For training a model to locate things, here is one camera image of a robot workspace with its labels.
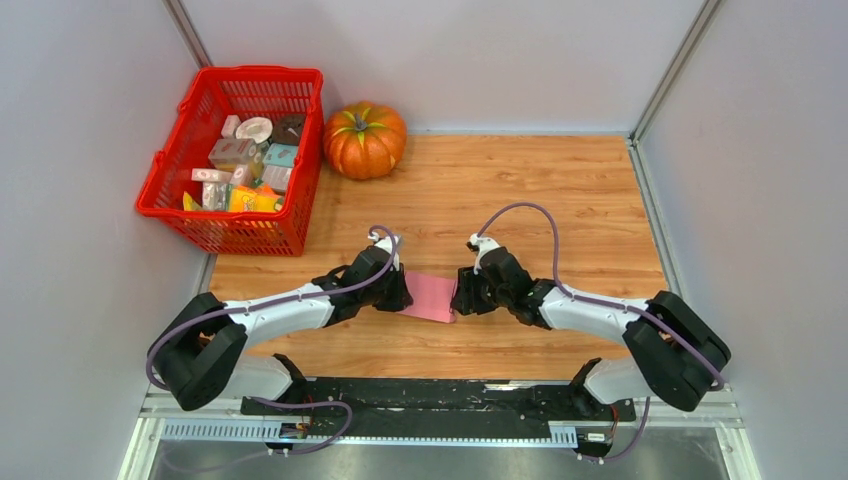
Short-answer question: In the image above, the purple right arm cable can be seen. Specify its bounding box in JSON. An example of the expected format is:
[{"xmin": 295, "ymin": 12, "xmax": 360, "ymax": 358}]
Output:
[{"xmin": 474, "ymin": 201, "xmax": 726, "ymax": 464}]

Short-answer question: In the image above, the pale pink box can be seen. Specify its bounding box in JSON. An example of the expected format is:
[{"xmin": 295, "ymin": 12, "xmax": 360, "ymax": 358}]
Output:
[{"xmin": 261, "ymin": 165, "xmax": 292, "ymax": 195}]

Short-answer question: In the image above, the yellow orange snack pack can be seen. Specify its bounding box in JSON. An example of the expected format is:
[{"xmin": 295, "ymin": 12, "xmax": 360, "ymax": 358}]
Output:
[{"xmin": 227, "ymin": 185, "xmax": 284, "ymax": 213}]

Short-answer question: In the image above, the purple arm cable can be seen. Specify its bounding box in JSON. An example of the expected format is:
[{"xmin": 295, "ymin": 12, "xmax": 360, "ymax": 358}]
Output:
[
  {"xmin": 144, "ymin": 225, "xmax": 401, "ymax": 458},
  {"xmin": 474, "ymin": 201, "xmax": 726, "ymax": 464}
]

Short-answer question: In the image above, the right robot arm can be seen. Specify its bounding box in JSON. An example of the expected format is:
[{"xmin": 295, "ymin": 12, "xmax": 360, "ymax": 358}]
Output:
[{"xmin": 451, "ymin": 247, "xmax": 732, "ymax": 419}]

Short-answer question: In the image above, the brown round item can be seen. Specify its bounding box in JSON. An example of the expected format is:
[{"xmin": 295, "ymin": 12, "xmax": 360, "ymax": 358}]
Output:
[{"xmin": 270, "ymin": 114, "xmax": 306, "ymax": 146}]

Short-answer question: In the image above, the grey pink carton box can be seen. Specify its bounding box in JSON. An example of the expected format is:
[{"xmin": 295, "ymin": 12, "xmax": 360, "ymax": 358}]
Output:
[{"xmin": 207, "ymin": 138, "xmax": 258, "ymax": 171}]

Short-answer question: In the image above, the pink white small box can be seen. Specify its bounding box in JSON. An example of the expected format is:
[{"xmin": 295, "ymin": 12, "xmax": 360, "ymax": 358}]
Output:
[{"xmin": 191, "ymin": 168, "xmax": 232, "ymax": 183}]

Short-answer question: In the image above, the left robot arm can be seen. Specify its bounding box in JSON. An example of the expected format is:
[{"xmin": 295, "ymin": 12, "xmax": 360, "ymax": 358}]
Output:
[{"xmin": 146, "ymin": 236, "xmax": 413, "ymax": 411}]

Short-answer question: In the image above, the orange pumpkin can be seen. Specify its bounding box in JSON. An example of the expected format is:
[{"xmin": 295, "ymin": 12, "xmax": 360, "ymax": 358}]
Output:
[{"xmin": 322, "ymin": 101, "xmax": 408, "ymax": 180}]

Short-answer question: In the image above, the red plastic shopping basket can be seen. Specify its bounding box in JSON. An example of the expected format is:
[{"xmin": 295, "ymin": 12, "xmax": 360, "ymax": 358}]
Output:
[{"xmin": 135, "ymin": 65, "xmax": 324, "ymax": 256}]

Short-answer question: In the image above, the teal small box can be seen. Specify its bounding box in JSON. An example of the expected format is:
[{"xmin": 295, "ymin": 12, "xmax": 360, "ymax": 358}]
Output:
[{"xmin": 263, "ymin": 143, "xmax": 299, "ymax": 169}]

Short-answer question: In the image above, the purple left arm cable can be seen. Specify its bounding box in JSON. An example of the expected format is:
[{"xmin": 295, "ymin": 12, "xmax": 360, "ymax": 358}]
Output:
[{"xmin": 144, "ymin": 225, "xmax": 401, "ymax": 458}]

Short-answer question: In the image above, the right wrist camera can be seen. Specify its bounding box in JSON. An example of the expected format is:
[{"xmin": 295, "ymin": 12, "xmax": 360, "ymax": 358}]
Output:
[{"xmin": 466, "ymin": 233, "xmax": 501, "ymax": 274}]

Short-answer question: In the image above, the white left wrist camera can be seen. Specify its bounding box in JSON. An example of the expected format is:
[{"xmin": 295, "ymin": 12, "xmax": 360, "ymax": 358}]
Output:
[{"xmin": 368, "ymin": 226, "xmax": 404, "ymax": 271}]

